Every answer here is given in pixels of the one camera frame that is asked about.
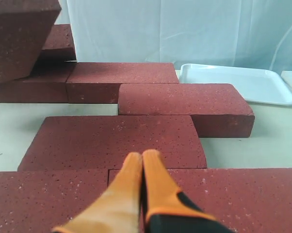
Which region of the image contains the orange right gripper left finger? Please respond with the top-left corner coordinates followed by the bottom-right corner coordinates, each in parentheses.
top-left (52, 152), bottom-right (143, 233)

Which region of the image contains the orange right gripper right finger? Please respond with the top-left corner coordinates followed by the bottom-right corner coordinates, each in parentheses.
top-left (142, 149), bottom-right (230, 233)

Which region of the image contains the red brick second row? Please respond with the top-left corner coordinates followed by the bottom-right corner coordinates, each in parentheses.
top-left (118, 83), bottom-right (255, 138)
top-left (0, 0), bottom-right (61, 83)

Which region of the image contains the red brick third row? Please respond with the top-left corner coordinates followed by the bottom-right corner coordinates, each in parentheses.
top-left (18, 115), bottom-right (207, 171)

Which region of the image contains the red brick front right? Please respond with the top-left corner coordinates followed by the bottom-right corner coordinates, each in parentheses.
top-left (108, 167), bottom-right (292, 233)

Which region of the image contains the red brick front left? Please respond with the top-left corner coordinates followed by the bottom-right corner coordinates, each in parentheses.
top-left (0, 169), bottom-right (108, 233)

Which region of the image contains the red brick back row right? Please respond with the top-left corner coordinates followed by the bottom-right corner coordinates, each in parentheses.
top-left (65, 62), bottom-right (179, 104)

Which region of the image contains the red brick bottom back left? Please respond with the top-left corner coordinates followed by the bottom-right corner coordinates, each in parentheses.
top-left (0, 59), bottom-right (77, 103)

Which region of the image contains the red brick stacked top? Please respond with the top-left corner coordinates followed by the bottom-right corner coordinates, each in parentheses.
top-left (42, 24), bottom-right (74, 50)

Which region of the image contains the white plastic tray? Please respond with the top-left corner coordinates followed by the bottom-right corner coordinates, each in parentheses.
top-left (179, 64), bottom-right (292, 106)

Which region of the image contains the white backdrop curtain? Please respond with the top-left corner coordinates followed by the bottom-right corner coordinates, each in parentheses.
top-left (56, 0), bottom-right (292, 73)

